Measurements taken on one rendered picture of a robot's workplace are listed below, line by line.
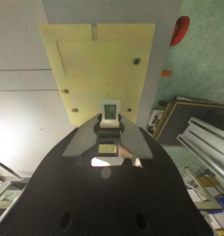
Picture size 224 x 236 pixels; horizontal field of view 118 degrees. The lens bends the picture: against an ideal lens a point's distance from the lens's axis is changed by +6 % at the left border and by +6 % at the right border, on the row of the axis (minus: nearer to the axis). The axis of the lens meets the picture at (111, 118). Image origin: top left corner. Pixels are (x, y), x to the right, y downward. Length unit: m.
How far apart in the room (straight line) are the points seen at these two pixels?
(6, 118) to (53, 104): 0.17
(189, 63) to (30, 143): 1.55
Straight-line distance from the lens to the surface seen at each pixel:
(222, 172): 1.16
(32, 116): 0.31
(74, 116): 0.18
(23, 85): 0.27
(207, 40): 1.49
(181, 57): 1.32
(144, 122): 0.23
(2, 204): 3.19
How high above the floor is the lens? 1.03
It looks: 61 degrees down
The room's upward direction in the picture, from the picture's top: 180 degrees counter-clockwise
